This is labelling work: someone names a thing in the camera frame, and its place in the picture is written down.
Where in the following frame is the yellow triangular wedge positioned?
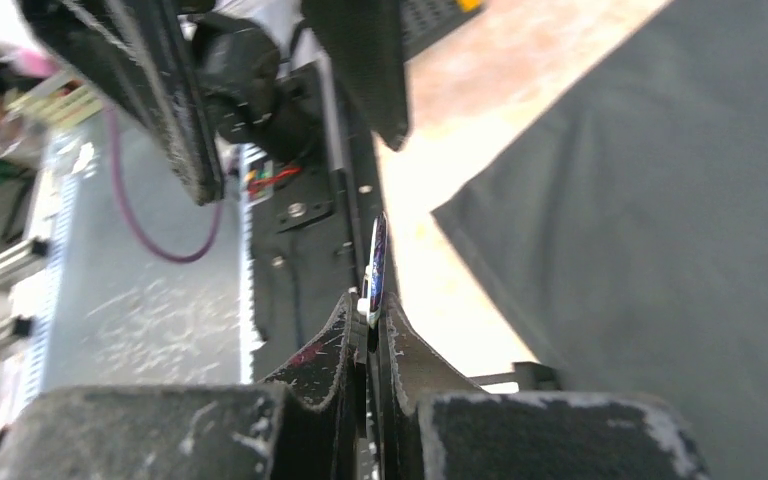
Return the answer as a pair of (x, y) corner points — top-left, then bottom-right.
(456, 0), (483, 12)

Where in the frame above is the dark grey t-shirt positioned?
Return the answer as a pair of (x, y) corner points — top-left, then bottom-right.
(434, 1), (768, 479)

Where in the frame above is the black perforated block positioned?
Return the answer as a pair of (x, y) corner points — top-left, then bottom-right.
(400, 0), (468, 44)

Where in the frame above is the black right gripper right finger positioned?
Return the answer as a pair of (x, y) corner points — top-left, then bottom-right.
(376, 294), (709, 479)

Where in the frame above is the blue round brooch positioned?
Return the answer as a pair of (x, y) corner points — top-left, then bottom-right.
(358, 212), (388, 329)

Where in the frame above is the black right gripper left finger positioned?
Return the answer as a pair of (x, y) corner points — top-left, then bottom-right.
(0, 293), (358, 479)

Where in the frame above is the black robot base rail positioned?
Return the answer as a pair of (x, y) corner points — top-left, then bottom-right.
(248, 64), (384, 380)

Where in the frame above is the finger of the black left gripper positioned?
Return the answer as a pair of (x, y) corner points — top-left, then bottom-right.
(18, 0), (224, 205)
(301, 0), (410, 151)

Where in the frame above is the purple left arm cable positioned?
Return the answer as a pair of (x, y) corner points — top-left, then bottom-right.
(105, 105), (226, 266)

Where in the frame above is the white slotted cable duct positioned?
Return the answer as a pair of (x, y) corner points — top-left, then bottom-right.
(237, 144), (259, 384)

